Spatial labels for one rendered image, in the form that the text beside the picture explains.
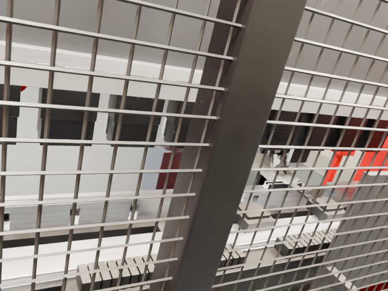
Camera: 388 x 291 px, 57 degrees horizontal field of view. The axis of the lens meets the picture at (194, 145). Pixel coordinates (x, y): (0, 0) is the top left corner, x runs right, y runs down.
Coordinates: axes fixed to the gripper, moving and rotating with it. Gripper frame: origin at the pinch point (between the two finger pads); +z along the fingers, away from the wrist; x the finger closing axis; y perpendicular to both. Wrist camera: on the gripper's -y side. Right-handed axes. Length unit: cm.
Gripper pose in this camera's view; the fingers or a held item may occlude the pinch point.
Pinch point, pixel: (279, 172)
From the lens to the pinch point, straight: 170.5
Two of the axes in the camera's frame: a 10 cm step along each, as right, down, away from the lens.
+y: 4.8, -2.6, -8.4
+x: 8.7, 0.2, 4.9
